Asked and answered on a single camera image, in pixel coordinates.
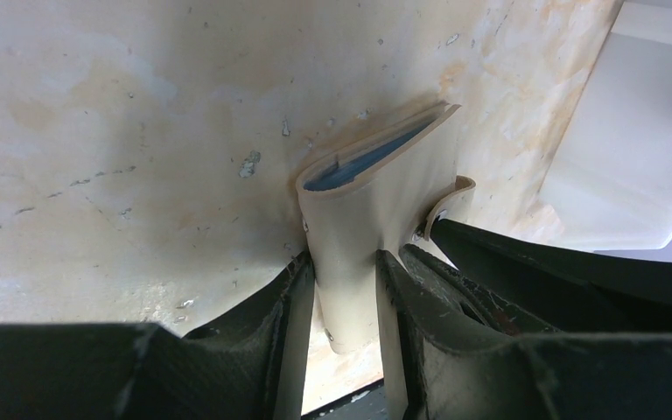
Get white plastic tray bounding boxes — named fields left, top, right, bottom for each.
left=540, top=1, right=672, bottom=251

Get beige card holder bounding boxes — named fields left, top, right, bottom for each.
left=296, top=103, right=476, bottom=354

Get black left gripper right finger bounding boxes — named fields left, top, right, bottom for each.
left=375, top=250, right=672, bottom=419

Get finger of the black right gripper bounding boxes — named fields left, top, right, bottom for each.
left=399, top=245, right=557, bottom=336
left=430, top=219, right=672, bottom=305

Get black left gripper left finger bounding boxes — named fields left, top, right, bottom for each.
left=0, top=252, right=314, bottom=419

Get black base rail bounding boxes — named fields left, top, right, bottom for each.
left=301, top=379, right=389, bottom=420

